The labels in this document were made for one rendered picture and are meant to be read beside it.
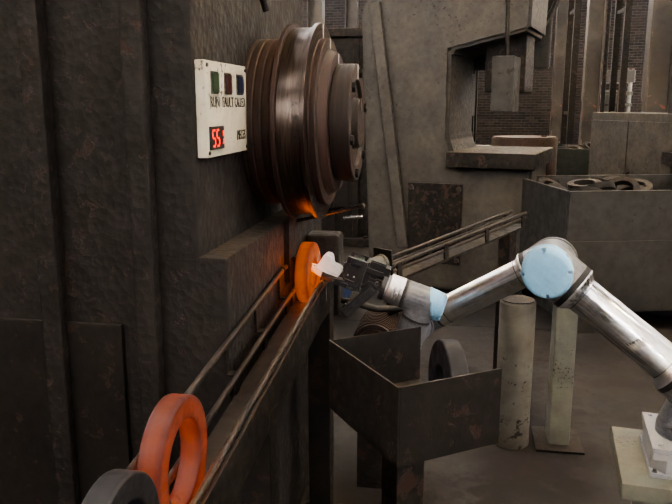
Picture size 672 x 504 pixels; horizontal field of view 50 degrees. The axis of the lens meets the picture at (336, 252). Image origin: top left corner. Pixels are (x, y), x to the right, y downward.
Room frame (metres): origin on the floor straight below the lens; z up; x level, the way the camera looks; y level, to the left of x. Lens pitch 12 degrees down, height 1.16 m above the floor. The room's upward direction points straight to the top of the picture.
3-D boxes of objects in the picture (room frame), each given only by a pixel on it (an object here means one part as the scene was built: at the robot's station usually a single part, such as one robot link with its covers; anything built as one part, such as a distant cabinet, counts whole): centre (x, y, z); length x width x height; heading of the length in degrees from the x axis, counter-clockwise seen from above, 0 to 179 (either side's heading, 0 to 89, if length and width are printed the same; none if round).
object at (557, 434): (2.35, -0.78, 0.31); 0.24 x 0.16 x 0.62; 170
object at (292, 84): (1.81, 0.06, 1.11); 0.47 x 0.06 x 0.47; 170
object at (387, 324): (2.11, -0.13, 0.27); 0.22 x 0.13 x 0.53; 170
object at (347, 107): (1.79, -0.03, 1.11); 0.28 x 0.06 x 0.28; 170
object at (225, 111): (1.49, 0.23, 1.15); 0.26 x 0.02 x 0.18; 170
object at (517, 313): (2.34, -0.61, 0.26); 0.12 x 0.12 x 0.52
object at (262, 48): (1.82, 0.14, 1.12); 0.47 x 0.10 x 0.47; 170
